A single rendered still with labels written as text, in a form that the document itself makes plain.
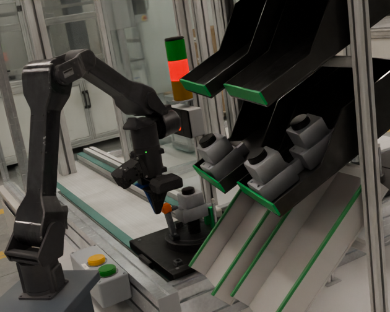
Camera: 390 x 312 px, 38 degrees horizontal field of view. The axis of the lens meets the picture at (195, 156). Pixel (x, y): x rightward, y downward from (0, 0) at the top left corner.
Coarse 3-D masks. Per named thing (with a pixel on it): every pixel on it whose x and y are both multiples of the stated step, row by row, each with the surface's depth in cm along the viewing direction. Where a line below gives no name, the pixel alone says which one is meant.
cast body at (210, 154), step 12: (204, 144) 97; (216, 144) 96; (228, 144) 97; (240, 144) 100; (204, 156) 98; (216, 156) 97; (228, 156) 97; (240, 156) 98; (204, 168) 99; (216, 168) 97; (228, 168) 98
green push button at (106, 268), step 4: (108, 264) 125; (112, 264) 125; (100, 268) 124; (104, 268) 124; (108, 268) 123; (112, 268) 123; (100, 272) 122; (104, 272) 122; (108, 272) 122; (112, 272) 122; (104, 276) 122
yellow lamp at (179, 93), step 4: (172, 84) 143; (176, 84) 142; (180, 84) 142; (172, 88) 144; (176, 88) 143; (180, 88) 142; (176, 92) 143; (180, 92) 143; (184, 92) 143; (188, 92) 143; (192, 92) 144; (176, 96) 143; (180, 96) 143; (184, 96) 143; (188, 96) 143; (192, 96) 144; (176, 100) 144; (180, 100) 143
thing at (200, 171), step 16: (304, 80) 94; (320, 80) 95; (288, 96) 94; (240, 112) 105; (256, 112) 106; (272, 112) 107; (288, 112) 94; (240, 128) 106; (256, 128) 107; (272, 128) 94; (256, 144) 102; (272, 144) 95; (208, 176) 97; (240, 176) 94; (224, 192) 94
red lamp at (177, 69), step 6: (180, 60) 141; (186, 60) 142; (168, 66) 143; (174, 66) 141; (180, 66) 141; (186, 66) 142; (174, 72) 142; (180, 72) 141; (186, 72) 142; (174, 78) 142; (180, 78) 142
